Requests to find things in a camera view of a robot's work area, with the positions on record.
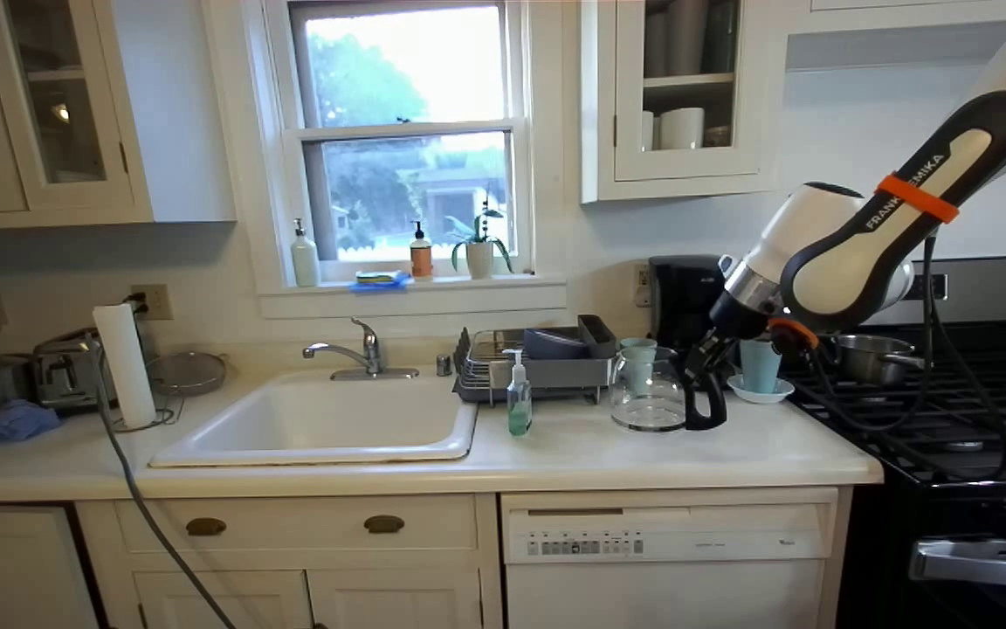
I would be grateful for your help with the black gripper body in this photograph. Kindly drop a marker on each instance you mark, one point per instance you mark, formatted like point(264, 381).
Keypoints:
point(729, 327)

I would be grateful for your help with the glass coffee carafe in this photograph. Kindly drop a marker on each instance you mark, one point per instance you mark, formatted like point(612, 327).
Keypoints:
point(675, 400)

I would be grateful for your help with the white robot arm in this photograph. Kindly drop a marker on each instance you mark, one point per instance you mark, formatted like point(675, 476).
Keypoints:
point(829, 254)

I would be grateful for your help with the black coffee machine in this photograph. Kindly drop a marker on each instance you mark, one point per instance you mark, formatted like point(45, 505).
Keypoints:
point(684, 291)

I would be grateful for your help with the white saucer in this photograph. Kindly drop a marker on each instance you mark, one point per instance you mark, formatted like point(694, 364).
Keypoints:
point(774, 395)

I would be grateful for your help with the teal cup on saucer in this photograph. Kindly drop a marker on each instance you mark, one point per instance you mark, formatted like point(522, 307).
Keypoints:
point(758, 364)

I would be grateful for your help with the steel saucepan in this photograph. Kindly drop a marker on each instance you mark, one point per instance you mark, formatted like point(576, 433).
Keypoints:
point(877, 357)

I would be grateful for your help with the grey dish rack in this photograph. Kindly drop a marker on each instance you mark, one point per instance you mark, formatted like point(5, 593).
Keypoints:
point(563, 361)

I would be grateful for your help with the white mug in cabinet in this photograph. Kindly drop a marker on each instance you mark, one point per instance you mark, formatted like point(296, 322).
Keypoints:
point(679, 131)

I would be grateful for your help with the clear soap bottle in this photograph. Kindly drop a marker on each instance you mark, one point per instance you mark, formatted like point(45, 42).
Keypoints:
point(517, 395)

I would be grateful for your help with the white upper cabinet right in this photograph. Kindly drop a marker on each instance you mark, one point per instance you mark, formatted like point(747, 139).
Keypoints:
point(725, 56)

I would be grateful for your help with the white cabinet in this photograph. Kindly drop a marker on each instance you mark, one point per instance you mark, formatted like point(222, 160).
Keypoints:
point(725, 56)
point(110, 115)

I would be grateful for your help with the black gas stove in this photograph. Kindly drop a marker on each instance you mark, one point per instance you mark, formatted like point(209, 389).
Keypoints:
point(928, 541)

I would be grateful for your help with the small potted plant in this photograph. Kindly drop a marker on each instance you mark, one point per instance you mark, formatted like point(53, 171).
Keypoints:
point(481, 254)

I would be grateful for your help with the white dishwasher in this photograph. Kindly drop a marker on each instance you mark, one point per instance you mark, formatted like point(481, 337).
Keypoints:
point(669, 559)

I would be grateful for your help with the orange soap bottle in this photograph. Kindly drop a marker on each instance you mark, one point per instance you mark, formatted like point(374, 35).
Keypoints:
point(422, 254)

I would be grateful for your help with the white kitchen sink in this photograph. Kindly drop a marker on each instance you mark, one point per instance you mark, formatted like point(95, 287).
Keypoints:
point(308, 420)

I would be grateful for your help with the chrome faucet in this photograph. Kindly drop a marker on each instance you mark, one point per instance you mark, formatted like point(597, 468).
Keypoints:
point(370, 361)

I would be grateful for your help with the blue sponge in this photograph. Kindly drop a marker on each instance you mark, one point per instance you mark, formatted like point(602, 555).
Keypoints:
point(382, 280)

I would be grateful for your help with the window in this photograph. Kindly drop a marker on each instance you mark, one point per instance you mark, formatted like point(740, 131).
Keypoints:
point(402, 112)

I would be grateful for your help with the white bottle on sill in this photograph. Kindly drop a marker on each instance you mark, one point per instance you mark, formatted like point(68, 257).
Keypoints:
point(302, 254)

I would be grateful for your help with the white lower cabinets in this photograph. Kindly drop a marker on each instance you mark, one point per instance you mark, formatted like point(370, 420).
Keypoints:
point(248, 562)

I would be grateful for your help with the paper towel roll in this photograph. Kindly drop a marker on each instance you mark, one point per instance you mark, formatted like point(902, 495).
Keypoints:
point(126, 364)

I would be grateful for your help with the silver toaster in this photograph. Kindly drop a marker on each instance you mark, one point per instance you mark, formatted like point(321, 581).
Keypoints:
point(71, 374)

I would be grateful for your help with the white upper cabinet left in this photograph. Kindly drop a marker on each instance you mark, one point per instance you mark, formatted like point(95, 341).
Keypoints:
point(110, 115)

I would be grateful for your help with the blue cloth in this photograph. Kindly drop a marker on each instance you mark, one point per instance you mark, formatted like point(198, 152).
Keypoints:
point(24, 420)

